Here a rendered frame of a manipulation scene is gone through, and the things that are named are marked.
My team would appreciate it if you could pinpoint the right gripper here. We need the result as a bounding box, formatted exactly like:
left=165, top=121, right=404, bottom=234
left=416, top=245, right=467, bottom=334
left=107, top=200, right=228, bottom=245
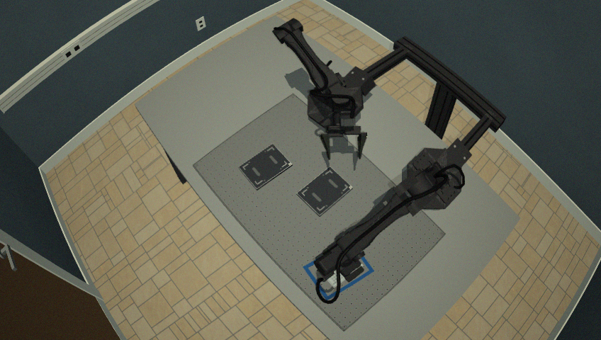
left=320, top=108, right=367, bottom=160

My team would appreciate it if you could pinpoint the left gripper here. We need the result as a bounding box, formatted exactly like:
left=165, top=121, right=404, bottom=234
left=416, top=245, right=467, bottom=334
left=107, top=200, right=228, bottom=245
left=318, top=242, right=364, bottom=283

